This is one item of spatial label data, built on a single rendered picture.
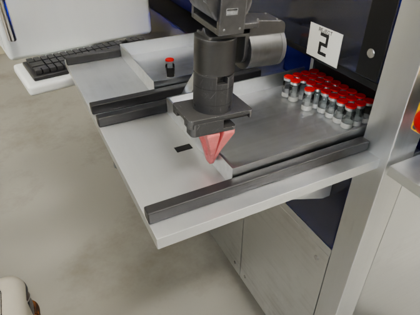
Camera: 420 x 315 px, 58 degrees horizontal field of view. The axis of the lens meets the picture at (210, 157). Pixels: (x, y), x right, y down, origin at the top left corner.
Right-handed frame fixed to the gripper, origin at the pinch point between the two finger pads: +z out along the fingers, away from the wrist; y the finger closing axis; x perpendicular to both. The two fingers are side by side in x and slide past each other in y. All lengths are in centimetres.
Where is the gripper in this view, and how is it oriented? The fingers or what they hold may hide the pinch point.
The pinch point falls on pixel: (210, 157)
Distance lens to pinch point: 61.1
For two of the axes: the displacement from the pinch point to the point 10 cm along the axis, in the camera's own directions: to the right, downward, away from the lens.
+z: -0.4, 8.3, 5.6
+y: 8.9, -2.2, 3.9
